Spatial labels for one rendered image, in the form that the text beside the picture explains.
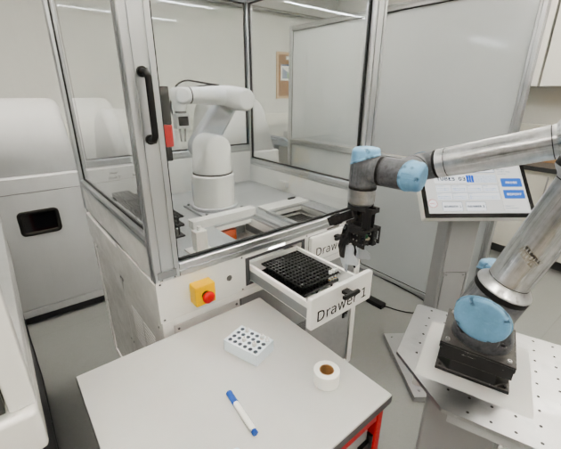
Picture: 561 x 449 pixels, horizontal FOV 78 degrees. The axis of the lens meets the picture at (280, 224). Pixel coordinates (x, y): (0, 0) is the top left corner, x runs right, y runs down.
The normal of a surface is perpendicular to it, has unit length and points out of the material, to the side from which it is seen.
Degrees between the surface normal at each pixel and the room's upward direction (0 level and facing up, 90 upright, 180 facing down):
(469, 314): 97
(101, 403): 0
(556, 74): 90
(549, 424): 0
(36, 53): 90
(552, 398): 0
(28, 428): 90
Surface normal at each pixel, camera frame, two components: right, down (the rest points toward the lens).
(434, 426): -0.53, 0.30
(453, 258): 0.04, 0.36
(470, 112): -0.79, 0.22
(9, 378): 0.63, 0.28
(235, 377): 0.00, -0.93
